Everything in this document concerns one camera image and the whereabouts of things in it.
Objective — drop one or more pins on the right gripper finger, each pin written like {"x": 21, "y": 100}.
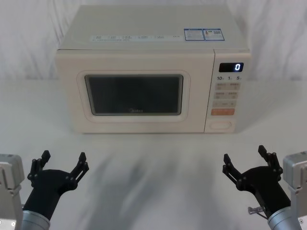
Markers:
{"x": 272, "y": 160}
{"x": 231, "y": 169}

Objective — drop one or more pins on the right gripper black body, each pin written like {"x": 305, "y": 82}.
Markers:
{"x": 261, "y": 184}

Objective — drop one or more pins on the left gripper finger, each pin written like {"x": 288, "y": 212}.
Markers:
{"x": 80, "y": 167}
{"x": 36, "y": 165}

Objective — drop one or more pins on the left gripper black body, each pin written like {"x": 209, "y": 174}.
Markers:
{"x": 48, "y": 187}

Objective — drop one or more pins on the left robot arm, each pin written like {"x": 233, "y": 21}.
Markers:
{"x": 9, "y": 182}

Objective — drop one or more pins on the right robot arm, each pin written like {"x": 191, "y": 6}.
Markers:
{"x": 295, "y": 172}

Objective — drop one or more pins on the white table cloth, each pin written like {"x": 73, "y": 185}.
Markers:
{"x": 153, "y": 182}

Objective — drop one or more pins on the cream microwave oven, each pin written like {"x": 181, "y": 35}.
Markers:
{"x": 134, "y": 55}

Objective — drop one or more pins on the white curtain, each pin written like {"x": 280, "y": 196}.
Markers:
{"x": 28, "y": 36}

